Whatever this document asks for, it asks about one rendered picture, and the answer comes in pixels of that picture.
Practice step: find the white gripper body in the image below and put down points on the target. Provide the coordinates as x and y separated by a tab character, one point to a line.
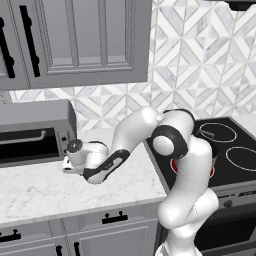
74	166

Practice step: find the dark oven knob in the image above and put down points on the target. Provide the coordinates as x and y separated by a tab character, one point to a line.
227	203

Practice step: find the grey base cupboard door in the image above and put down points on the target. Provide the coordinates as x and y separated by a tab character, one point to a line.
116	241
30	250

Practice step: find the grey wall cupboard door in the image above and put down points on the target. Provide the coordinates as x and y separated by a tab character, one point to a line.
18	63
90	36

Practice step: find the black oven door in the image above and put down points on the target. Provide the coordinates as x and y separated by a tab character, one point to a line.
230	233

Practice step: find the black hob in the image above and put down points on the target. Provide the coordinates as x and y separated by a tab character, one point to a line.
233	170

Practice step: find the dark range hood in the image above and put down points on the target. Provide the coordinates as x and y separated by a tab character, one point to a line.
241	4

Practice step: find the grey toaster oven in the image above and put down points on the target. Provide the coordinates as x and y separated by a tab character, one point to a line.
33	116

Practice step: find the grey oven control panel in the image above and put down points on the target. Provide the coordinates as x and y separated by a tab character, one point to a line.
238	196

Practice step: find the grey drawer front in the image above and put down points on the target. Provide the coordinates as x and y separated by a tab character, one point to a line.
140	213
33	230

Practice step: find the red pot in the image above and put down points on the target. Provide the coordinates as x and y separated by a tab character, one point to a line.
173	166

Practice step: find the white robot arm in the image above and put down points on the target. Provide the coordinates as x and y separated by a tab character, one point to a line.
188	173

